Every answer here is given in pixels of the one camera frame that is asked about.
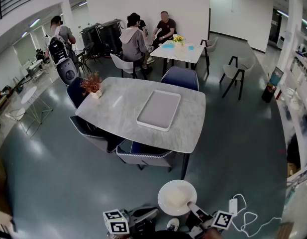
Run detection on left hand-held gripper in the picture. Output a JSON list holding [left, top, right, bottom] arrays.
[[102, 206, 160, 235]]

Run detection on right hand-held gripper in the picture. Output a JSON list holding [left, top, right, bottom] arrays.
[[185, 201, 233, 239]]

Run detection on white round plate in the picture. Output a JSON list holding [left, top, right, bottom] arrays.
[[157, 179, 198, 216]]

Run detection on person's right forearm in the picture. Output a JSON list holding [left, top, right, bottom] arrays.
[[202, 228, 225, 239]]

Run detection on grey marble dining table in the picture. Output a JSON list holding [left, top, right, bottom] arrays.
[[75, 77, 206, 180]]

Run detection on person's dark trousers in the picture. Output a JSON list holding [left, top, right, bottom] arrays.
[[153, 229, 203, 239]]

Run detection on white power strip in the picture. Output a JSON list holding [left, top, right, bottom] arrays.
[[229, 198, 238, 217]]

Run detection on blue upholstered chair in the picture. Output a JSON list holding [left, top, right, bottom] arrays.
[[115, 141, 179, 173], [66, 76, 91, 109], [160, 66, 200, 92], [69, 115, 126, 154]]

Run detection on grey tray with white rim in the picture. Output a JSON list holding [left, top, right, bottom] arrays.
[[135, 89, 182, 132]]

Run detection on black trash bin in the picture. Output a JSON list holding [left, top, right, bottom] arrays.
[[261, 83, 278, 104]]

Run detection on orange potted plant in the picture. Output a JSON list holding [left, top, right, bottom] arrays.
[[80, 71, 104, 100]]

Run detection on white chair with black legs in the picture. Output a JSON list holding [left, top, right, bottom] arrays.
[[109, 53, 148, 79]]

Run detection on white shelf unit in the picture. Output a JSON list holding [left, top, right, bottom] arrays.
[[277, 26, 307, 174]]

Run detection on teal box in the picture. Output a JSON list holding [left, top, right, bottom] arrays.
[[269, 66, 285, 86]]

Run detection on white square table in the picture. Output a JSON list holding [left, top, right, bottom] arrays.
[[149, 40, 205, 76]]

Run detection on white and black robot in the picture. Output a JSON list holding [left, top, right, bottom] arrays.
[[48, 36, 79, 86]]

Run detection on small round white table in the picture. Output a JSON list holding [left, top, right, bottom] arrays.
[[20, 86, 53, 138]]

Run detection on yellow flowers in vase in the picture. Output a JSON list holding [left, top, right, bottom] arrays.
[[172, 35, 186, 47]]

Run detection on black folding chair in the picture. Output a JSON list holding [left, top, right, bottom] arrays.
[[75, 41, 96, 73]]

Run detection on black equipment case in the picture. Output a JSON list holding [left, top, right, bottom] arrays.
[[80, 23, 103, 57], [97, 19, 124, 56]]

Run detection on steel work table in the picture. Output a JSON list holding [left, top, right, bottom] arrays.
[[26, 59, 48, 81]]

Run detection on white cable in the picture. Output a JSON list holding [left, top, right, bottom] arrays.
[[230, 194, 283, 238]]

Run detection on grey chair with black frame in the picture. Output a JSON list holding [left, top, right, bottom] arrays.
[[200, 37, 218, 75], [219, 55, 256, 101]]

